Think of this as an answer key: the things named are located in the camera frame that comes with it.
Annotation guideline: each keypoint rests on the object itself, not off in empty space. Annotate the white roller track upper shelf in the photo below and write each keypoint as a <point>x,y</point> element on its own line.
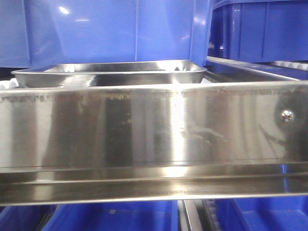
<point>8,84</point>

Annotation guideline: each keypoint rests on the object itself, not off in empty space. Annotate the blue bin lower right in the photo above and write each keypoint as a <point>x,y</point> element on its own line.
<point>263,214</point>

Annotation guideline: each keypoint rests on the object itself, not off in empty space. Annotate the stainless steel shelf front rail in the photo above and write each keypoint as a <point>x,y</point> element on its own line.
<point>153,142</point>

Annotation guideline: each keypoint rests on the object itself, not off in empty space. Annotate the blue bin lower centre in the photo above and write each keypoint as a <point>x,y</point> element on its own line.
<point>118,216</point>

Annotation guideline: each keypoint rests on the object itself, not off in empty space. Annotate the large blue plastic bin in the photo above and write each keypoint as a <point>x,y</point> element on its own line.
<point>45,32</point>

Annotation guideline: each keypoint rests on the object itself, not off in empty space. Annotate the round-head screw on rail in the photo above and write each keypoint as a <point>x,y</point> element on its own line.
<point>287,115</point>

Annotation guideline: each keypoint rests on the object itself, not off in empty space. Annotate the blue ribbed crate right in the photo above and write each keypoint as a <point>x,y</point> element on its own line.
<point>257,31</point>

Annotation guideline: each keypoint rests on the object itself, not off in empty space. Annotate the roller track lower shelf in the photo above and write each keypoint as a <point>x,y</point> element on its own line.
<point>197,215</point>

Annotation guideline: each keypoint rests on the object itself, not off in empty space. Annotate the blue bin lower left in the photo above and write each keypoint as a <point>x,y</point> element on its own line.
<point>25,218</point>

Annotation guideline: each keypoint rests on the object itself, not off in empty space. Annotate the silver metal tray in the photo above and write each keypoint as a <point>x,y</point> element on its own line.
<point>111,74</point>

